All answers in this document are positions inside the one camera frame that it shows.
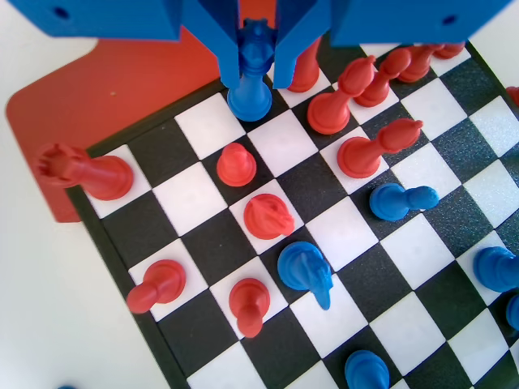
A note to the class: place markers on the red chess rook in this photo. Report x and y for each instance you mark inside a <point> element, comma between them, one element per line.
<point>101,174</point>

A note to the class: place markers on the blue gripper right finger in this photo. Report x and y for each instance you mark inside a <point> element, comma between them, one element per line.
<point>286,52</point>

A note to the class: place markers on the red chess pawn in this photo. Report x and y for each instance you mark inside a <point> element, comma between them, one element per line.
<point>248,304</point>
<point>377,87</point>
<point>448,50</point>
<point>417,67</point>
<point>235,166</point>
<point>160,281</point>

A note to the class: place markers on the blue chess queen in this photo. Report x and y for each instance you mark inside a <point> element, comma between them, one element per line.
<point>249,97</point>

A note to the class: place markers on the blue chess pawn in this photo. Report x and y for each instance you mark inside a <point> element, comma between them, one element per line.
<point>365,370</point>
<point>391,202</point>
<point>514,312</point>

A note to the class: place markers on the black white chessboard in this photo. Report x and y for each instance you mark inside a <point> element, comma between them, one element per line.
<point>405,283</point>

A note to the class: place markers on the red bishop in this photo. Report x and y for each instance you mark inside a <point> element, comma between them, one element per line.
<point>328,113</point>
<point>359,158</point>

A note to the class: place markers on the blue chess knight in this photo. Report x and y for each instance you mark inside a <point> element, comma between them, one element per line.
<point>302,265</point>

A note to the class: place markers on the red board end plate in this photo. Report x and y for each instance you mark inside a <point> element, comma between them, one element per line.
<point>101,81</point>

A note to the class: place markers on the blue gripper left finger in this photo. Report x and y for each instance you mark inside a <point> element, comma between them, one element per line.
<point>227,48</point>

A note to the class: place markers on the blue chess bishop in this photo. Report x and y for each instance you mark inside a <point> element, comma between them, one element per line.
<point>496,269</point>

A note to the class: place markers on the red piece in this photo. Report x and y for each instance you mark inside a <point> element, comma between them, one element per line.
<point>306,69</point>

